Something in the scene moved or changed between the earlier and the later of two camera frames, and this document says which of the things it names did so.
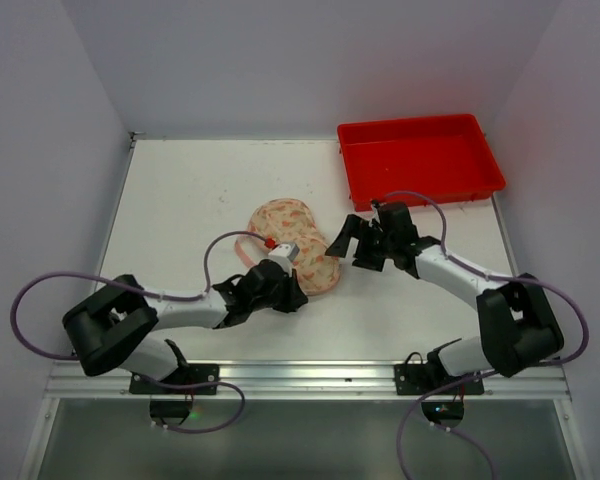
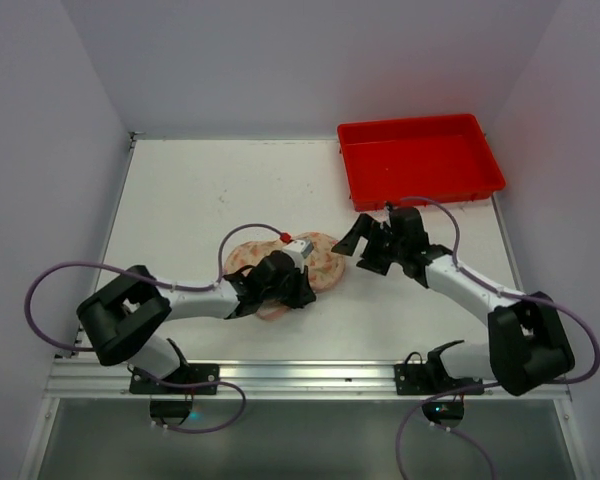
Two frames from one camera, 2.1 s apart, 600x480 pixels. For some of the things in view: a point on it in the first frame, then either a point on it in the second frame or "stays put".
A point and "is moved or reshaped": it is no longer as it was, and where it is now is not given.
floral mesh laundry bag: (287, 221) is moved or reshaped
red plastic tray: (442, 157) stays put
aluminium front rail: (64, 380) stays put
